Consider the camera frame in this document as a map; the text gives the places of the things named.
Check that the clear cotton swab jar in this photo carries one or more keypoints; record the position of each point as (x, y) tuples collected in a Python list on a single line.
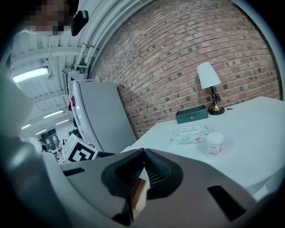
[(215, 145)]

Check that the long ceiling light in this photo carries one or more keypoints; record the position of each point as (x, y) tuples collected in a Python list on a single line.
[(62, 122), (30, 74), (53, 114)]

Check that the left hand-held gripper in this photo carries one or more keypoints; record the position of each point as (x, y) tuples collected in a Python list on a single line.
[(78, 150)]

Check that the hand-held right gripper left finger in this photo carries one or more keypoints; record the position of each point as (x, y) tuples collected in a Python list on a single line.
[(93, 171)]

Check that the white wet wipes pack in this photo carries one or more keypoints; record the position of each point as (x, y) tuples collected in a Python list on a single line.
[(189, 134)]

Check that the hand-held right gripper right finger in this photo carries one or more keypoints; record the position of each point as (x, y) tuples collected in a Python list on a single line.
[(191, 178)]

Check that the black head-worn camera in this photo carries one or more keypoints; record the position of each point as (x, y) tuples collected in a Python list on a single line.
[(79, 22)]

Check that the small red white item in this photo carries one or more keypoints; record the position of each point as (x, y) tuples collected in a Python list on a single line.
[(139, 198)]

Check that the dark green box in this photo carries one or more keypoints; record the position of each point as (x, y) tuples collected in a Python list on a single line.
[(192, 115)]

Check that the white shade table lamp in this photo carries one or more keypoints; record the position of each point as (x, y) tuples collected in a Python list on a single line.
[(209, 84)]

